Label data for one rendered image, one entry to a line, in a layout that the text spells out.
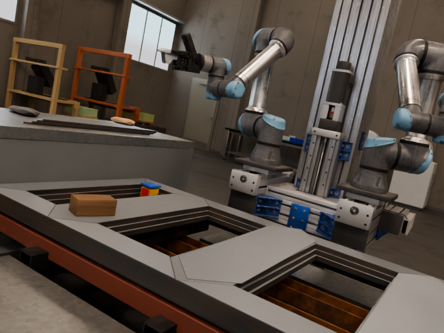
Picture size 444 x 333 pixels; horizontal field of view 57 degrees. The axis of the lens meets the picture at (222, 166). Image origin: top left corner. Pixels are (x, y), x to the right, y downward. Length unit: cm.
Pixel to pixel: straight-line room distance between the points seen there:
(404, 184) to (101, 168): 883
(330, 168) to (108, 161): 99
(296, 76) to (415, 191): 444
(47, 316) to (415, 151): 146
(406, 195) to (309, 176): 819
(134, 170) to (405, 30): 1009
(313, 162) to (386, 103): 925
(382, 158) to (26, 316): 140
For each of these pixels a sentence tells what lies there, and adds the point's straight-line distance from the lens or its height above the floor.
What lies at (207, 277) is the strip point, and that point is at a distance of 94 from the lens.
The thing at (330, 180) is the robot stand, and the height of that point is 103.
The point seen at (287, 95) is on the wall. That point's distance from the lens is 1186.
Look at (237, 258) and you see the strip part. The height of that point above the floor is 87.
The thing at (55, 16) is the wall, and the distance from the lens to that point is 1075.
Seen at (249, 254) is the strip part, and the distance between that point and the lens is 116.
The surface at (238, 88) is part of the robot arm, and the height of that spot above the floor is 134.
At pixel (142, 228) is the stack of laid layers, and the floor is 83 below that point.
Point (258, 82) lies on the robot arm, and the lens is 206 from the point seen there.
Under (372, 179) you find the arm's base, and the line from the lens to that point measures 180.
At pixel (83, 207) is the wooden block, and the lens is 122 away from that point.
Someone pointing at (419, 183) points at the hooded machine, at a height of 60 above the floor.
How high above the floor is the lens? 123
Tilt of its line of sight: 7 degrees down
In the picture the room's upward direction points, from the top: 12 degrees clockwise
